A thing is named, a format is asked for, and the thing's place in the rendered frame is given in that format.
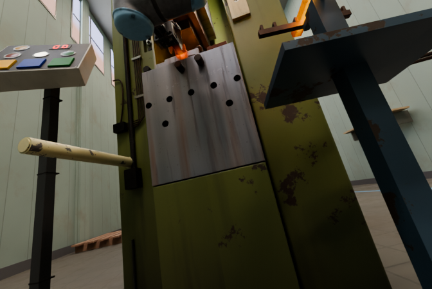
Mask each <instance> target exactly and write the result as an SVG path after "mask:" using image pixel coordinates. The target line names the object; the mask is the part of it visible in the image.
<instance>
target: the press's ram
mask: <svg viewBox="0 0 432 289"><path fill-rule="evenodd" d="M196 11H197V13H198V16H199V18H200V20H201V22H202V25H203V27H204V30H205V32H206V34H207V36H208V39H209V41H211V40H214V39H216V34H215V29H214V26H213V21H212V17H211V13H210V9H209V5H208V0H207V3H206V5H205V6H204V7H203V8H200V9H198V10H196Z"/></svg>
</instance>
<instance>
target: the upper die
mask: <svg viewBox="0 0 432 289"><path fill-rule="evenodd" d="M187 18H189V20H190V22H191V24H192V26H193V28H194V30H195V32H196V34H197V36H198V38H199V40H200V42H201V44H202V46H203V48H204V50H205V51H207V47H209V46H210V41H209V39H208V36H207V34H206V32H205V30H204V27H203V25H202V22H201V20H200V18H199V16H198V13H197V11H195V12H191V13H188V14H186V15H183V16H180V17H178V18H175V19H173V21H174V23H175V22H179V21H182V20H185V19H187Z"/></svg>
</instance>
